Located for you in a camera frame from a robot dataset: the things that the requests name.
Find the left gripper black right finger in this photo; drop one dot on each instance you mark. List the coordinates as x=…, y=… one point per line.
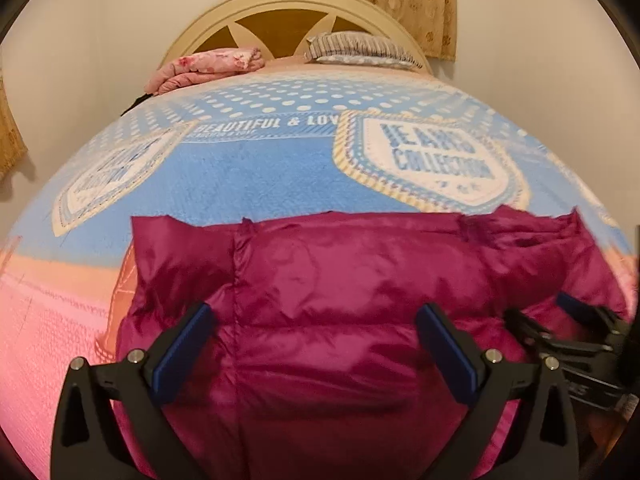
x=542, y=442

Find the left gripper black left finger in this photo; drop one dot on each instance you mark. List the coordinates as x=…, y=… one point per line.
x=87, y=442

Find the magenta puffer jacket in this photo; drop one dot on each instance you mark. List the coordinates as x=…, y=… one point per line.
x=315, y=371

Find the person's right hand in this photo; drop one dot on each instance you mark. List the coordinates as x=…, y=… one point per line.
x=598, y=432

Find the beige curtain at left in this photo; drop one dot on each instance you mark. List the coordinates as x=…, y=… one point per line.
x=12, y=146

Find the blue pink printed bedspread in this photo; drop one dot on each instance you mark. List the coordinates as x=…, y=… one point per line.
x=277, y=143

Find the pink folded blanket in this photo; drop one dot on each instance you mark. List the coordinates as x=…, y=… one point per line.
x=202, y=67

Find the striped grey pillow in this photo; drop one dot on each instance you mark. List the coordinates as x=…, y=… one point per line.
x=359, y=49

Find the cream wooden headboard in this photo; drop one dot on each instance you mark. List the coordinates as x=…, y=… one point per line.
x=282, y=28

